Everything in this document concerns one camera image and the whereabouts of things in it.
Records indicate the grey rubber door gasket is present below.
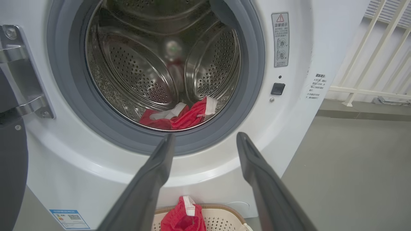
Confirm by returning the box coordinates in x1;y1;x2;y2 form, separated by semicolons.
47;0;266;157

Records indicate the white front-load washing machine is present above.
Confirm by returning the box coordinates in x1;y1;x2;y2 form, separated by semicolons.
0;0;372;231

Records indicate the blue energy label sticker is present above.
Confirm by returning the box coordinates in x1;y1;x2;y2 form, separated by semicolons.
49;209;91;230

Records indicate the perforated steel washer drum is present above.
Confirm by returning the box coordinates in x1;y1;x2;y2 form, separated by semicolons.
85;0;241;132

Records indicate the black glass washing machine door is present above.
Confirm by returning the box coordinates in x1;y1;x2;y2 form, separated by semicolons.
0;67;29;231

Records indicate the black door latch socket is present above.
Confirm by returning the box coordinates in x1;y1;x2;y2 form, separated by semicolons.
271;83;286;96

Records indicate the small text sticker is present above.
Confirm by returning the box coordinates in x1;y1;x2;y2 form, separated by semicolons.
305;73;328;100

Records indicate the red white garment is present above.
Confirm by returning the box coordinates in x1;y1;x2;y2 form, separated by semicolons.
160;195;207;231
139;96;219;131

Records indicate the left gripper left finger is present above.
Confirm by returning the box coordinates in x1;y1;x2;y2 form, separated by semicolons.
97;133;176;231

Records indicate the cream perforated laundry basket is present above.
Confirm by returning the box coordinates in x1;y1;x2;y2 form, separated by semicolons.
152;204;254;231

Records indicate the round filter cover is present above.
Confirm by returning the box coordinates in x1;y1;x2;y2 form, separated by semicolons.
225;201;250;214

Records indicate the white railing fence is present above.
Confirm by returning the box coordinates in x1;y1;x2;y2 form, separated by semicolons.
326;0;411;107

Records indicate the grey warning sticker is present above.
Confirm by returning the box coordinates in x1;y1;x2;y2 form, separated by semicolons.
271;12;290;68

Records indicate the metal door hinge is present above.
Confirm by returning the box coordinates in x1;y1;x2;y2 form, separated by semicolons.
0;25;56;119

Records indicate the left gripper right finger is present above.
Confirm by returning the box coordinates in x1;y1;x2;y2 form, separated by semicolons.
236;132;318;231

